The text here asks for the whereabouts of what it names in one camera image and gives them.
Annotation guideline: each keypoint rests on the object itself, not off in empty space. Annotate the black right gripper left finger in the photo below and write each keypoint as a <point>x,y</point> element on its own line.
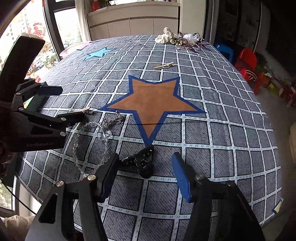
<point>106,175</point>

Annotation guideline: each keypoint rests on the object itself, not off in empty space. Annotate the pile of fabric accessories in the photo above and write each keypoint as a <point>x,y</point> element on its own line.
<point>192,42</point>

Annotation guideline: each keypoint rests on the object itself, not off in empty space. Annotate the blue plastic stool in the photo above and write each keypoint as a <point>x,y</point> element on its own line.
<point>226,51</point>

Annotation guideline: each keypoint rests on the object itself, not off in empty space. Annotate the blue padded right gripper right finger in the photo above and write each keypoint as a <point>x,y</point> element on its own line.
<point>185,176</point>

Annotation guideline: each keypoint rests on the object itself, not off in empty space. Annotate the pink plastic basin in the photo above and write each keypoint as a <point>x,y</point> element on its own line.
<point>73,48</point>

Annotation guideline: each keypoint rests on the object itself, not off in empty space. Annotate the white sideboard cabinet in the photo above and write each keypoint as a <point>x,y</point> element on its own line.
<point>140,18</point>

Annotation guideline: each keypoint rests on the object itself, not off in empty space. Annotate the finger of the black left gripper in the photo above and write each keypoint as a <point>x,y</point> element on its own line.
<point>31,88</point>
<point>70,119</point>

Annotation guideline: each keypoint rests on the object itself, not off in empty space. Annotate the red gift boxes pile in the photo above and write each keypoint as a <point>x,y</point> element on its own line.
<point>284,89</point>

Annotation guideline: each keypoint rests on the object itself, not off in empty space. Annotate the small silver hair clip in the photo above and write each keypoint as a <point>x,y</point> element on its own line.
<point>86,110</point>

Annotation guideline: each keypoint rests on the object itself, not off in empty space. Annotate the light blue star patch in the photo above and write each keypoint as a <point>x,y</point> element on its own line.
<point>99,53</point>

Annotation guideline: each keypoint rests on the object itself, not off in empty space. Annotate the red plastic chair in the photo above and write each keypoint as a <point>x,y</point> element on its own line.
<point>246,65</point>

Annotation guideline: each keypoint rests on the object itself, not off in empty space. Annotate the brown star patch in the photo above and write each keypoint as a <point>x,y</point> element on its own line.
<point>150,103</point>

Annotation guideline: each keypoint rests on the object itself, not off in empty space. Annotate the grey checked tablecloth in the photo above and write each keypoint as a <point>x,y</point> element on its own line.
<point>232,140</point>

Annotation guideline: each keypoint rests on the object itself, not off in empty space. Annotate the black claw hair clip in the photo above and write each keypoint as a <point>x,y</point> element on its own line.
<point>140,163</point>

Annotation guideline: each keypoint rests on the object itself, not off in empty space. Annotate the beige hair pins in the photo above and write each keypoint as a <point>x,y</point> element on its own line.
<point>163,66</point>

